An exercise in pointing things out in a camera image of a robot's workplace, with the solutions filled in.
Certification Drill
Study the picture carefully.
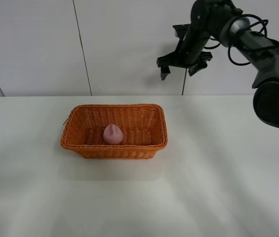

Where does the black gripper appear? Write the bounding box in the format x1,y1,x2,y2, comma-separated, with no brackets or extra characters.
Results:
157,24,212,80

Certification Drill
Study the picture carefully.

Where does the pink peach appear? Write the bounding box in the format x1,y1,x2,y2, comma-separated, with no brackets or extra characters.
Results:
103,124,123,145

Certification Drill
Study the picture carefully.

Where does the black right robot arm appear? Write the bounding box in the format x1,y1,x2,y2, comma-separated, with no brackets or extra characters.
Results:
157,0,279,128

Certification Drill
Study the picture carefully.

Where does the orange wicker basket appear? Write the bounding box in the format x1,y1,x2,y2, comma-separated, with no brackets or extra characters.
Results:
60,104,167,159

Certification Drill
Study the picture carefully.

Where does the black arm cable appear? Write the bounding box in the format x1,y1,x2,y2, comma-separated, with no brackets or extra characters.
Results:
203,13,269,67

